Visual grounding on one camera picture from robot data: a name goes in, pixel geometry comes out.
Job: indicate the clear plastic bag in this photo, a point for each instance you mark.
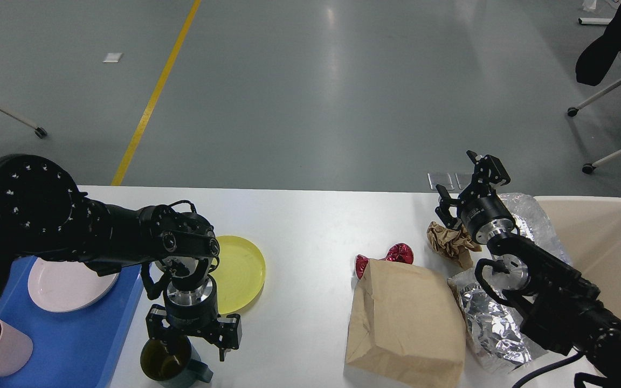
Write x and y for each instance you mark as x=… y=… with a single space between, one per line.
x=534 y=224

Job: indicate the pink plate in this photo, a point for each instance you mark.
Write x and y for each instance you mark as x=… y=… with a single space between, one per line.
x=63 y=287

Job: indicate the beige plastic bin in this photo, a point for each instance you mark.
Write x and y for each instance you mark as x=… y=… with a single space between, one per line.
x=590 y=230

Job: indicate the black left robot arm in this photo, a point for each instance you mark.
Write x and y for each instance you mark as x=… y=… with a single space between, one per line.
x=44 y=214

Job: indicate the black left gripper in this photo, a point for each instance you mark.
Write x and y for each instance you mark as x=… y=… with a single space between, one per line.
x=194 y=313

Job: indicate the yellow plastic plate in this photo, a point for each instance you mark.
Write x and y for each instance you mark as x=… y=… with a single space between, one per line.
x=240 y=275

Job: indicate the blue plastic tray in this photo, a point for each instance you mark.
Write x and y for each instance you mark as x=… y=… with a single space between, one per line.
x=73 y=349

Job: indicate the brown paper bag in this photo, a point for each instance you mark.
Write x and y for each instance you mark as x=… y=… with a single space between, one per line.
x=406 y=325

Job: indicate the crumpled brown paper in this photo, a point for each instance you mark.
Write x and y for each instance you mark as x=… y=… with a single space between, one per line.
x=454 y=245

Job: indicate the crumpled aluminium foil sheet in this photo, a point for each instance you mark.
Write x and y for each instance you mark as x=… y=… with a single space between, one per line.
x=493 y=330

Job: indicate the metal floor plate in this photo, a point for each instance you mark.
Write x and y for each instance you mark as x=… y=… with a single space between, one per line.
x=451 y=182

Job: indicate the dark teal mug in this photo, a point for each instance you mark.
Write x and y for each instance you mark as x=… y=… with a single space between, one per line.
x=181 y=368

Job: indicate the red foil wrapper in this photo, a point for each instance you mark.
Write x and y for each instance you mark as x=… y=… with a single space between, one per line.
x=400 y=252

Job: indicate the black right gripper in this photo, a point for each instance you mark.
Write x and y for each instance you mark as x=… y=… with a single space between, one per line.
x=484 y=215

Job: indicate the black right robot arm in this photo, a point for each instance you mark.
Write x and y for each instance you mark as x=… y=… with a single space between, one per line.
x=560 y=309

